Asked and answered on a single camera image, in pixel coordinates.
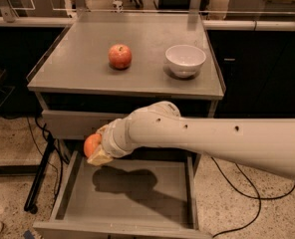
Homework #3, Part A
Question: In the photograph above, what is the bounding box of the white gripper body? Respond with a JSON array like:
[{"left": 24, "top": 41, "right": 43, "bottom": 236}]
[{"left": 102, "top": 119, "right": 138, "bottom": 158}]

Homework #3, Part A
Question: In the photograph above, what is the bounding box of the black table leg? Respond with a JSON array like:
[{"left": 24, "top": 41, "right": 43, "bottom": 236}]
[{"left": 24, "top": 134, "right": 54, "bottom": 214}]

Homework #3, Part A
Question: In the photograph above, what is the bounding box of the grey drawer cabinet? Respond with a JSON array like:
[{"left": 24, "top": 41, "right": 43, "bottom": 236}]
[{"left": 26, "top": 11, "right": 227, "bottom": 239}]

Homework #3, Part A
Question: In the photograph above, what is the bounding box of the orange fruit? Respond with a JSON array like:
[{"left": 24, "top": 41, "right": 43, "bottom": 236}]
[{"left": 84, "top": 133, "right": 102, "bottom": 157}]

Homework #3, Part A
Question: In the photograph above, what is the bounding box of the white horizontal rail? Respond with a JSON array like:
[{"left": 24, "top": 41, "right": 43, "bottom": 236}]
[{"left": 0, "top": 16, "right": 295, "bottom": 32}]

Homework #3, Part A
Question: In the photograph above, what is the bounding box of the red apple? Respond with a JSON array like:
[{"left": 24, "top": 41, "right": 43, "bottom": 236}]
[{"left": 108, "top": 44, "right": 132, "bottom": 70}]

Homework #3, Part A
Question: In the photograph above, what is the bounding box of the open grey middle drawer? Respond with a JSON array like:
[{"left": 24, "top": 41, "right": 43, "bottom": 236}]
[{"left": 34, "top": 149, "right": 212, "bottom": 239}]

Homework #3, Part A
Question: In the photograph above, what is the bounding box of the closed grey top drawer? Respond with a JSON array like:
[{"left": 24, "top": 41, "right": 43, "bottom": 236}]
[{"left": 41, "top": 109, "right": 216, "bottom": 146}]

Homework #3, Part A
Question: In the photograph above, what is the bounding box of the white ceramic bowl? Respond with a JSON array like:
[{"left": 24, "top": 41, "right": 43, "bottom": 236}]
[{"left": 165, "top": 45, "right": 206, "bottom": 78}]

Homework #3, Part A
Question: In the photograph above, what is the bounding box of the black floor cable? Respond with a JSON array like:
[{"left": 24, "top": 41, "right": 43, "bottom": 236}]
[{"left": 210, "top": 156, "right": 295, "bottom": 238}]

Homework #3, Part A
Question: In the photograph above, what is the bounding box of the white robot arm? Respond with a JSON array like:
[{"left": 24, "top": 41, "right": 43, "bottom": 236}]
[{"left": 84, "top": 102, "right": 295, "bottom": 180}]

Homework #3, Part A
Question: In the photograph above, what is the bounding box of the clear water bottle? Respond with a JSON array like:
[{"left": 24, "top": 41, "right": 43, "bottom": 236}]
[{"left": 113, "top": 0, "right": 123, "bottom": 12}]

